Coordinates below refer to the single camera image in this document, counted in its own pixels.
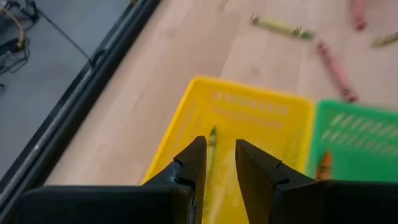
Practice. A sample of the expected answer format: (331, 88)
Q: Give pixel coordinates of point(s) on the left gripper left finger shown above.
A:
(194, 161)

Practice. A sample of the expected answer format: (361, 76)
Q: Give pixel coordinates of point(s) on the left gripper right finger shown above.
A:
(255, 180)

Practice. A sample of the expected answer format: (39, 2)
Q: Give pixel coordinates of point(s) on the yellow green crayon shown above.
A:
(280, 27)
(212, 140)

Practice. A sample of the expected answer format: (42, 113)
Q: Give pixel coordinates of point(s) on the orange crayon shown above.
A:
(324, 166)

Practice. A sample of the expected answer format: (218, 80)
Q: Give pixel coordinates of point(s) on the yellow plastic basket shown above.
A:
(248, 124)

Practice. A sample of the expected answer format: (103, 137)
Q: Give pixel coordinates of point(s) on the green plastic basket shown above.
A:
(357, 161)

